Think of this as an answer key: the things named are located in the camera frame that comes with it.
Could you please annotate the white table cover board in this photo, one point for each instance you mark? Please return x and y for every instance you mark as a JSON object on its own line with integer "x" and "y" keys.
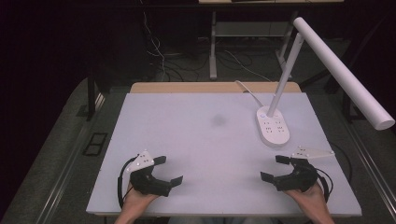
{"x": 202, "y": 149}

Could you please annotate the person's left hand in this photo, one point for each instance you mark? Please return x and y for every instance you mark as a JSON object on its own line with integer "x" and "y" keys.
{"x": 135, "y": 202}

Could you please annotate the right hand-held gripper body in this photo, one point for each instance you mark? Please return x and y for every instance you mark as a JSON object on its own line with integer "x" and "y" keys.
{"x": 300, "y": 179}

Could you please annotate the white desk lamp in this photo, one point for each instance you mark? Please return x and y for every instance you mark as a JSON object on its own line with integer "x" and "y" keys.
{"x": 274, "y": 127}

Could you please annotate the black metal stand leg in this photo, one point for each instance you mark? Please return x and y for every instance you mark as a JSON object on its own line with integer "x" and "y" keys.
{"x": 350, "y": 107}
{"x": 91, "y": 99}

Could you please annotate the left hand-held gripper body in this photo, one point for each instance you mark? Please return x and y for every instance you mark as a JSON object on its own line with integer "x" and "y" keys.
{"x": 146, "y": 182}

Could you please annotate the person's right hand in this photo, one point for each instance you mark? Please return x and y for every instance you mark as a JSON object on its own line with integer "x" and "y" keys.
{"x": 311, "y": 200}

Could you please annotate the black rectangular floor frame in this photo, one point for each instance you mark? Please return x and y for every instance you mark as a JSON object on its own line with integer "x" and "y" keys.
{"x": 95, "y": 143}

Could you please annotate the white metal desk frame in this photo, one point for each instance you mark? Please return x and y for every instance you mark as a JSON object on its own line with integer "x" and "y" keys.
{"x": 213, "y": 46}

